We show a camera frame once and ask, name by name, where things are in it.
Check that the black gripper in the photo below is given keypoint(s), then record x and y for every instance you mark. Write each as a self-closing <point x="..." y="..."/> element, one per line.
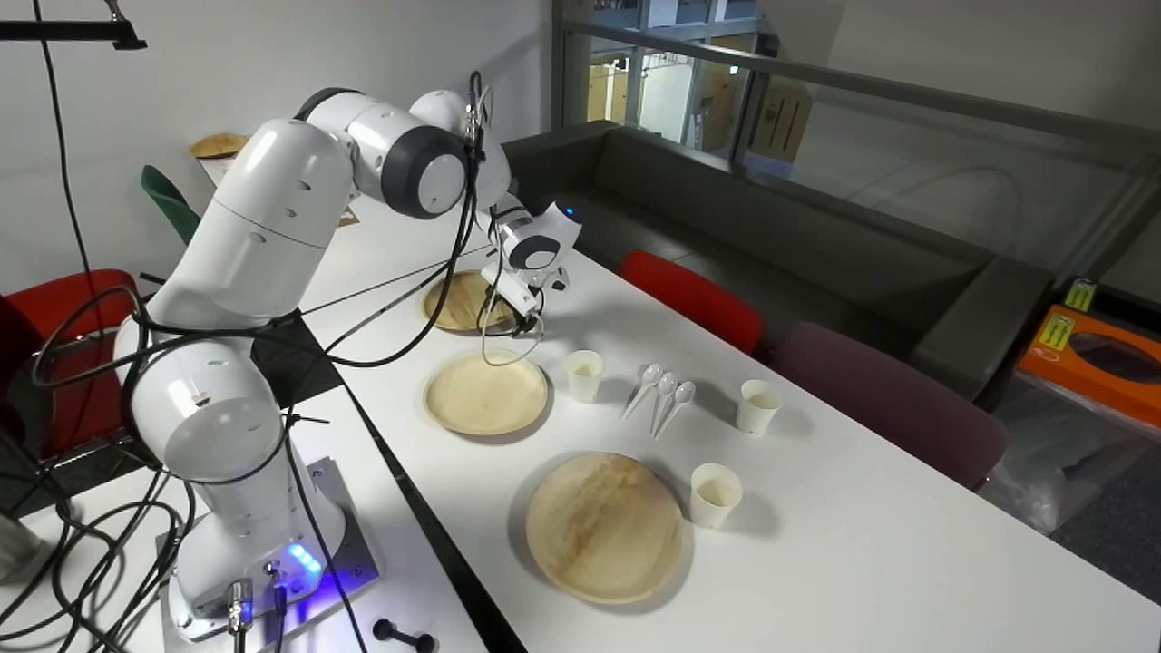
<point x="530" y="294"/>

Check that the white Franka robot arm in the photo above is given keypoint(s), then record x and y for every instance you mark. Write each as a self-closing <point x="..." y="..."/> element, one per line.
<point x="267" y="229"/>

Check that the medium pale wooden plate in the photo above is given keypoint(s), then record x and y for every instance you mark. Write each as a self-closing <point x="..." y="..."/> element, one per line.
<point x="489" y="396"/>

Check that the large wooden plate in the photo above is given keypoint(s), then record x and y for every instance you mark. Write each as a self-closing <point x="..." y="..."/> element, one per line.
<point x="602" y="528"/>

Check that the small white paper cup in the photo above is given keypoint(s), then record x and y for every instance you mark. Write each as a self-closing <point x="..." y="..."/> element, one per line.
<point x="584" y="376"/>
<point x="712" y="495"/>
<point x="755" y="407"/>

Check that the white plastic spoon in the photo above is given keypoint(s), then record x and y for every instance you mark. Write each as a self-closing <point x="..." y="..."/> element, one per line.
<point x="680" y="401"/>
<point x="642" y="385"/>
<point x="665" y="396"/>

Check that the red upholstered chair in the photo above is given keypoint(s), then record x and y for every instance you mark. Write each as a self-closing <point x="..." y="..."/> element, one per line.
<point x="695" y="300"/>

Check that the dark grey sofa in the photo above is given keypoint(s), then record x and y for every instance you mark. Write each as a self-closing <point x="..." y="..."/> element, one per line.
<point x="773" y="242"/>

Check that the yellow sign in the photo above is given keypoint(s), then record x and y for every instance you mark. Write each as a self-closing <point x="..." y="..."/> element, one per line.
<point x="782" y="121"/>

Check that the small black dumbbell-shaped tool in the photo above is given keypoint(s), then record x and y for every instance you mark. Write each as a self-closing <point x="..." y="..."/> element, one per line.
<point x="405" y="633"/>

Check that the stacked wooden plates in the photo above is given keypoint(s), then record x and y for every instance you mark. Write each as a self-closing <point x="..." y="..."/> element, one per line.
<point x="220" y="148"/>

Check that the maroon upholstered chair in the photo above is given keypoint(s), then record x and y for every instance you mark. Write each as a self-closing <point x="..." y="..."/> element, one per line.
<point x="891" y="404"/>

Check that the green chair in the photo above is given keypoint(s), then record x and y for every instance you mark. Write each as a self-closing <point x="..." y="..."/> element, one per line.
<point x="168" y="202"/>

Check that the grey metal railing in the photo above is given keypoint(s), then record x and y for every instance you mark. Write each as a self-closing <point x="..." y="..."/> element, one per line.
<point x="919" y="101"/>

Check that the black overhead bar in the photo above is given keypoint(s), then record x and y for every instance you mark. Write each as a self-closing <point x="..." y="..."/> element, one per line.
<point x="75" y="31"/>

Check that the yellow green tag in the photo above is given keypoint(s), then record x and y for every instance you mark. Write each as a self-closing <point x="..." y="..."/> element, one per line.
<point x="1080" y="294"/>

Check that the orange box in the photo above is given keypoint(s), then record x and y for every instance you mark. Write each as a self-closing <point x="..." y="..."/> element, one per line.
<point x="1088" y="368"/>

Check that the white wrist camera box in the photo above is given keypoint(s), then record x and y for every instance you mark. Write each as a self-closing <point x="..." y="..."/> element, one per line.
<point x="502" y="287"/>

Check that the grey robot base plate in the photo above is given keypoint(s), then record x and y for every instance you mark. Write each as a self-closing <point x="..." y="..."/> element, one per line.
<point x="342" y="508"/>

